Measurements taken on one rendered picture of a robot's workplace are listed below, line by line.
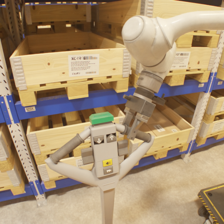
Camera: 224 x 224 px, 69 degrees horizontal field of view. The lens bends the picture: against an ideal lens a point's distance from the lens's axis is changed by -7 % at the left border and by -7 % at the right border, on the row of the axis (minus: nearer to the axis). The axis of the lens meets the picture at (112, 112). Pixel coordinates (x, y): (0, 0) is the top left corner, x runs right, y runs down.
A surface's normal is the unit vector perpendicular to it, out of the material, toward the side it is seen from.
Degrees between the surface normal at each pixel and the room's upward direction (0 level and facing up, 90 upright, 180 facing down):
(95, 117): 39
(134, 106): 62
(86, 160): 57
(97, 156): 74
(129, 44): 120
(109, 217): 90
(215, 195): 0
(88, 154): 91
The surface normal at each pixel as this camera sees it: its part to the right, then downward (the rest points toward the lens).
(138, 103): -0.86, -0.33
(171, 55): 0.70, 0.21
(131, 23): -0.64, -0.08
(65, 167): 0.56, -0.21
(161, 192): 0.02, -0.86
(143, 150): 0.21, 0.15
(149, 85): -0.06, 0.07
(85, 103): 0.34, 0.48
